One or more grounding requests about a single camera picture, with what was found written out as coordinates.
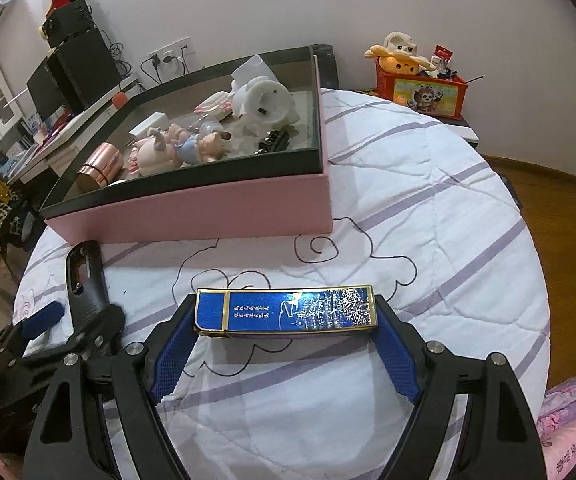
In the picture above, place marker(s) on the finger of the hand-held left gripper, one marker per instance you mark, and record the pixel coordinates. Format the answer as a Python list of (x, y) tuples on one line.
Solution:
[(42, 317), (100, 335)]

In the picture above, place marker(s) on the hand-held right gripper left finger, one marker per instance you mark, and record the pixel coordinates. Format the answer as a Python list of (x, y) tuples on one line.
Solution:
[(172, 360)]

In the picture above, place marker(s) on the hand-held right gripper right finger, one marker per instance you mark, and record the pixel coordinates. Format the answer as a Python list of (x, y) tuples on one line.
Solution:
[(399, 360)]

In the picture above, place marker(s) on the black plastic holder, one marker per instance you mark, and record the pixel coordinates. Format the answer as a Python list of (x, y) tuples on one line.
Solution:
[(87, 285)]

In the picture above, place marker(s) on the blue and gold box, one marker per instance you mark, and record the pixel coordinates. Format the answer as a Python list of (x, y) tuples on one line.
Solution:
[(258, 310)]

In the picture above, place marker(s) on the pink storage box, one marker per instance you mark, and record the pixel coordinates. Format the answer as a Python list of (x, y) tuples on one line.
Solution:
[(192, 210)]

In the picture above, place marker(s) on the baby doll figure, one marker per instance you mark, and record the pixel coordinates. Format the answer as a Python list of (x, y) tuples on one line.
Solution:
[(182, 147)]

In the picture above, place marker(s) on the white charger adapter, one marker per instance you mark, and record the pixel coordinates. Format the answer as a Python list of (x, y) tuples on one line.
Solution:
[(147, 124)]

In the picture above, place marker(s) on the black comb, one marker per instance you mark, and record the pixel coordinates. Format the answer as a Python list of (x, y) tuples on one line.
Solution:
[(273, 141)]

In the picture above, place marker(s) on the white piggy bank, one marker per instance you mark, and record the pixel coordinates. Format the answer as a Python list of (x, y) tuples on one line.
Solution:
[(265, 100)]

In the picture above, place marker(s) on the white striped quilt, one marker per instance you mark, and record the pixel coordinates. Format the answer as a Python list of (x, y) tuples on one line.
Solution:
[(418, 210)]

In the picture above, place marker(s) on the copper cup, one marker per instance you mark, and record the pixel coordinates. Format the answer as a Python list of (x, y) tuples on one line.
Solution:
[(98, 166)]

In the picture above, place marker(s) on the white desk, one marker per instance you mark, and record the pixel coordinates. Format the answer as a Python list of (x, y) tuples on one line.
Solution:
[(67, 145)]

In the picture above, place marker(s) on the pink printed blanket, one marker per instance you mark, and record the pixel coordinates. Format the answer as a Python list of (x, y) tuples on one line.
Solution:
[(568, 425)]

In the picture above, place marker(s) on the black bathroom scale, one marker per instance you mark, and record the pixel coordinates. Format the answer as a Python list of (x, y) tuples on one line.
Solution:
[(512, 192)]

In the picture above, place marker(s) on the black monitor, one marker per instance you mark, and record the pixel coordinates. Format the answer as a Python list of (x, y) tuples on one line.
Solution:
[(45, 90)]

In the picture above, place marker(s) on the orange ball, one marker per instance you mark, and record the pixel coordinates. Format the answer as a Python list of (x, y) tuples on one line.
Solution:
[(120, 99)]

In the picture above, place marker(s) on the white nightstand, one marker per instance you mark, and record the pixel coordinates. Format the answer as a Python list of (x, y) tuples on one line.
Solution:
[(468, 132)]

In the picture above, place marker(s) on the red toy bin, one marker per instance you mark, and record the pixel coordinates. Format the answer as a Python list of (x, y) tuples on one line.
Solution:
[(423, 95)]

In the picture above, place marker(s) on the yellow plush toy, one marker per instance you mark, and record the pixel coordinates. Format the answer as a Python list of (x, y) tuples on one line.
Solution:
[(400, 64)]

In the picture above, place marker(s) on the black box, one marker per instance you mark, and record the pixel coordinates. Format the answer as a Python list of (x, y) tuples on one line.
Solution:
[(67, 22)]

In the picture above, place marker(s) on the black speaker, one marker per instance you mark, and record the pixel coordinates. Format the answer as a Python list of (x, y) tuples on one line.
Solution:
[(329, 67)]

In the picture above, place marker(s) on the white plastic cup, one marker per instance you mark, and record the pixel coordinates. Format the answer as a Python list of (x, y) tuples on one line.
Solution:
[(250, 69)]

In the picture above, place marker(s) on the red packet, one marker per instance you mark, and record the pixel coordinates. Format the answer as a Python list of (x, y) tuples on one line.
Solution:
[(443, 55)]

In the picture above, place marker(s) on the white wall power strip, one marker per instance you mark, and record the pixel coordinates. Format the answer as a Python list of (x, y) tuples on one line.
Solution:
[(170, 50)]

